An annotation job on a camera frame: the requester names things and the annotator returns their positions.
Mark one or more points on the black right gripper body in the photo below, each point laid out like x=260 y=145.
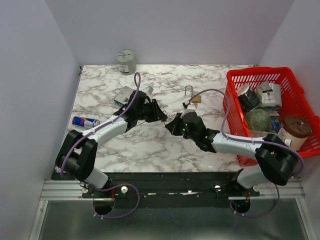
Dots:
x=178 y=128

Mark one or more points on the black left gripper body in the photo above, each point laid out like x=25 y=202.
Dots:
x=153 y=112

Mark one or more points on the large brass padlock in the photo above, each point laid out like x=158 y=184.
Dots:
x=195 y=99

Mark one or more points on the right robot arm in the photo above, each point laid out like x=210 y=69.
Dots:
x=275 y=160

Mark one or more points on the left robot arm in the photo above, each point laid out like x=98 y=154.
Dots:
x=78 y=152

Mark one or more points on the blue razor package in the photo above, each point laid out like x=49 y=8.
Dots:
x=122 y=98

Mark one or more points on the grey cylindrical canister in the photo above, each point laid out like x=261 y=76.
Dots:
x=126 y=62

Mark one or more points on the red bull can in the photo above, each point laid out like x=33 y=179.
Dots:
x=84 y=122

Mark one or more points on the green round melon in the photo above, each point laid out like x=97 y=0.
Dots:
x=258 y=120

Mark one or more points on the blue snack packet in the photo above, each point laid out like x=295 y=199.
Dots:
x=275 y=124

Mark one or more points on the grey white pouch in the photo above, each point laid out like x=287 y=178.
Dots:
x=270 y=96

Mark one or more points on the red plastic basket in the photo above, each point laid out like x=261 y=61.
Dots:
x=294 y=102

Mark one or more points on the brown lid white jar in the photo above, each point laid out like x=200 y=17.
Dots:
x=295 y=131

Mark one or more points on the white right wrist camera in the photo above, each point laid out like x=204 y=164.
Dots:
x=189 y=107

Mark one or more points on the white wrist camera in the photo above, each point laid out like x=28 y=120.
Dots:
x=189 y=107
x=149 y=90

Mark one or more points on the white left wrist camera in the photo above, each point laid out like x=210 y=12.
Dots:
x=149 y=90

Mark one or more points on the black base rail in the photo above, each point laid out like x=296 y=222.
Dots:
x=170 y=190

